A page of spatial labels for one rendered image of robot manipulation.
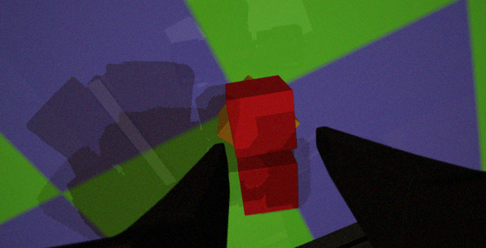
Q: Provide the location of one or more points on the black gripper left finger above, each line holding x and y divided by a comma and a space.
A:
193, 214

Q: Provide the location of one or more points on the red cube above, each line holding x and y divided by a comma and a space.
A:
261, 116
269, 182

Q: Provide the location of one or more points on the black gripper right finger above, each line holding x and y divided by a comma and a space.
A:
405, 200

